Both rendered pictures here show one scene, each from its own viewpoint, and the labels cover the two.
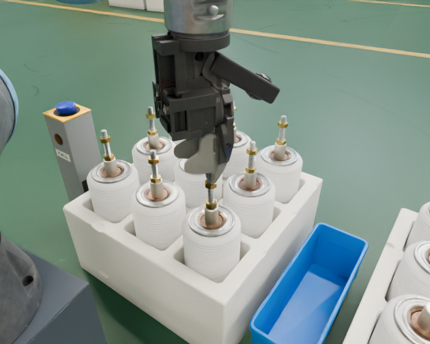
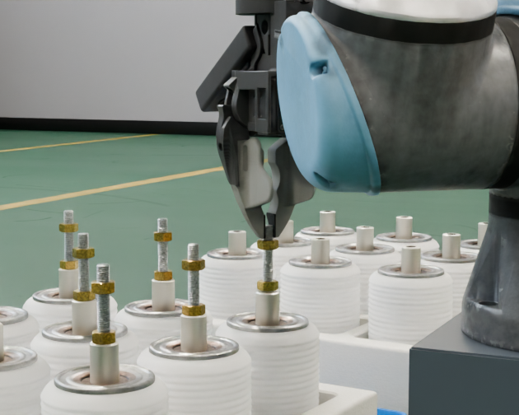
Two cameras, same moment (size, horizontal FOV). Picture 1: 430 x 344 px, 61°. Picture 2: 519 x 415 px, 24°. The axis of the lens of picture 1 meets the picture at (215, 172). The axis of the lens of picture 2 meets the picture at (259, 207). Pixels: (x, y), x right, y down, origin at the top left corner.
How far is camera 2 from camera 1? 121 cm
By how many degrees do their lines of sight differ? 89
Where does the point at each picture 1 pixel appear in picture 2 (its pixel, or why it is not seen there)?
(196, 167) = (306, 188)
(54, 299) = not seen: hidden behind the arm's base
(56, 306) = not seen: outside the picture
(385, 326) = (417, 286)
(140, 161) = (36, 383)
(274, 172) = (114, 308)
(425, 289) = (351, 283)
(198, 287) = (349, 403)
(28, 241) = not seen: outside the picture
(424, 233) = (250, 282)
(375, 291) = (324, 336)
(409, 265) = (325, 274)
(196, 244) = (314, 341)
